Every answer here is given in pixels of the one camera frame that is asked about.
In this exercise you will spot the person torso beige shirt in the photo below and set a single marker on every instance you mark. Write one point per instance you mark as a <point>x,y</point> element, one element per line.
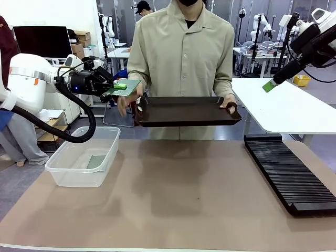
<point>183,52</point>

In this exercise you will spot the clear plastic storage box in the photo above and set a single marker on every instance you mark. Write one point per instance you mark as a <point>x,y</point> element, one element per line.
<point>78,157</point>

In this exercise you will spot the black slotted PCB rack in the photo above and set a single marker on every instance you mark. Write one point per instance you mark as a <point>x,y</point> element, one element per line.
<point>286,170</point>

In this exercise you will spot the person's right forearm beige sleeve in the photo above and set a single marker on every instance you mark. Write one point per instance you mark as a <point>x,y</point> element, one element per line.
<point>137,76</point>

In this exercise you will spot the metal chair base frame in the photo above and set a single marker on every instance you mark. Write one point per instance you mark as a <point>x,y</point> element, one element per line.
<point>115,122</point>

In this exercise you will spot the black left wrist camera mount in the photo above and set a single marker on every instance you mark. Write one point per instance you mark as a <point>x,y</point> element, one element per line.
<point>89,66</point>

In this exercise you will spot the dark brown plastic serving tray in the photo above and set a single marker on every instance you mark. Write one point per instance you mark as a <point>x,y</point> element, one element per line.
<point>183,113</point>

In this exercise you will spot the yellow plastic bin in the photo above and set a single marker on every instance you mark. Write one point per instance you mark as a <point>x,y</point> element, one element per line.
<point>302,80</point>

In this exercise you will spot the white background table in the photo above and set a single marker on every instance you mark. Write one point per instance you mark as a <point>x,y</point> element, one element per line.
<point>260,56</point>
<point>119,52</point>

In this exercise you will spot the person's right hand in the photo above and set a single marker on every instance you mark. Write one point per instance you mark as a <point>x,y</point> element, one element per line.
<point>126,103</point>

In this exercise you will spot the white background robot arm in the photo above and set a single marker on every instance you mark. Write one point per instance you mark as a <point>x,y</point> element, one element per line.
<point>109,26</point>
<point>258,26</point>

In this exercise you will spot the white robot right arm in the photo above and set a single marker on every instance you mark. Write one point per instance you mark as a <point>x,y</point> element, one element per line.
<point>321,15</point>

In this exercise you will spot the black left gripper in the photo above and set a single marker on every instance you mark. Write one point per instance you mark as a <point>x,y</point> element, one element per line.
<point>86,82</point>

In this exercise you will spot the seated person red shirt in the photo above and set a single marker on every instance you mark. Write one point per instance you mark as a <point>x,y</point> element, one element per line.
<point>15,141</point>

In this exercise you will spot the green perforated PCB board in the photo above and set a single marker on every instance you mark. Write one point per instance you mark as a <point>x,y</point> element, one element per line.
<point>95,162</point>
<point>131,86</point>

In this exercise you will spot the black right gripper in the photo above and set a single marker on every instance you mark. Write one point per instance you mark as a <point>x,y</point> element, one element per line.
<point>305,40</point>

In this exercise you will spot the person with black cap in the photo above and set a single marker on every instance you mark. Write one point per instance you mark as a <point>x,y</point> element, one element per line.
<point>143,8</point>

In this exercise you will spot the wooden low shelf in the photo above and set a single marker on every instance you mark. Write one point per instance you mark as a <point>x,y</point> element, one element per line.
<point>51,131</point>

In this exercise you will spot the black computer monitor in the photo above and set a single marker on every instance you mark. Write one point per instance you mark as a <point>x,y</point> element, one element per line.
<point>42,42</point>

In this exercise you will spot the person's left hand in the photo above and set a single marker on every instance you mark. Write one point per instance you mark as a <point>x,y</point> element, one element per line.
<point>227,103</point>

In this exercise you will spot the white side table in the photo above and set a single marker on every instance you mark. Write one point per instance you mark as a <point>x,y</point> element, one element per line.
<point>286,110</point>

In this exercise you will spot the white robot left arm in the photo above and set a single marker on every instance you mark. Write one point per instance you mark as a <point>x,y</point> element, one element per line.
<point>26,78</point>

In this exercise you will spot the person's left forearm beige sleeve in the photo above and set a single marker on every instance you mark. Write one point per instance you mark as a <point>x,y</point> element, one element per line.
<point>223,84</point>

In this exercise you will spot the brown cardboard box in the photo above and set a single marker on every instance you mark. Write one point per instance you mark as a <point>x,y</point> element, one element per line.
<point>82,35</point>
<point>79,54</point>
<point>77,47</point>

